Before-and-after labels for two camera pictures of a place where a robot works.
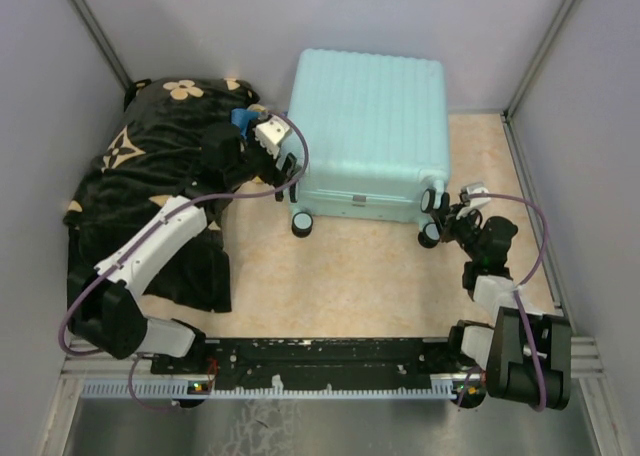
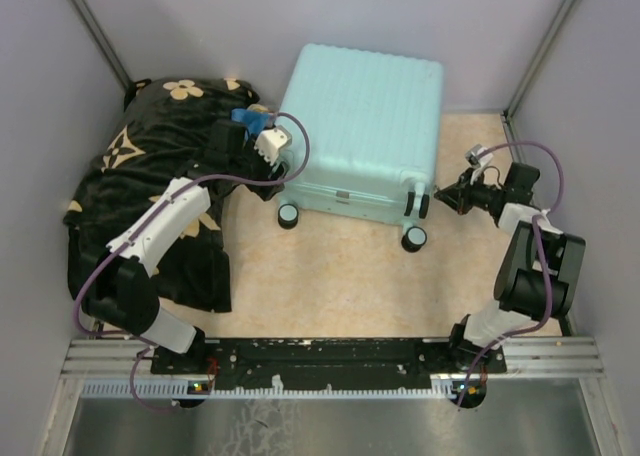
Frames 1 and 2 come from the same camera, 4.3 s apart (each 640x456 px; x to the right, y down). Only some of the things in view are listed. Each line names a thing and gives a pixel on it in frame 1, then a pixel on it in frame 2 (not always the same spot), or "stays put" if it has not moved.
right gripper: (449, 221) → (459, 195)
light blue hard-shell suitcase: (375, 131) stays put
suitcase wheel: (429, 236) → (414, 239)
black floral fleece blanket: (152, 153) stays put
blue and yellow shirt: (240, 116) stays put
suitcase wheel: (302, 224) → (288, 216)
